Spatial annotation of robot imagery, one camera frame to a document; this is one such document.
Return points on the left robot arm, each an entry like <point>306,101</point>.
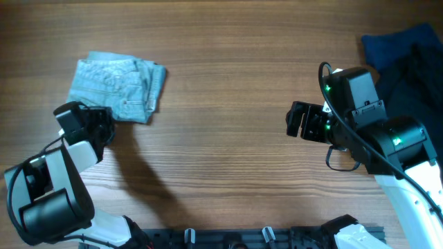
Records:
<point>47,200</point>

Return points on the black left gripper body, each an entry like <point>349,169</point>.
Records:
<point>100,123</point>

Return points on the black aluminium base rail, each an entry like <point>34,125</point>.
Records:
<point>294,237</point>

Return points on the navy blue garment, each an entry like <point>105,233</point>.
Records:
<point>380,51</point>

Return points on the light blue denim shorts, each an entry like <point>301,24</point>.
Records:
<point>129,85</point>

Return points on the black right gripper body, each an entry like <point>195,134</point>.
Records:
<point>317,124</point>

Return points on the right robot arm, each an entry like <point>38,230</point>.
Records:
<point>398,151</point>

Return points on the black garment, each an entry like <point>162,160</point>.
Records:
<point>412,86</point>

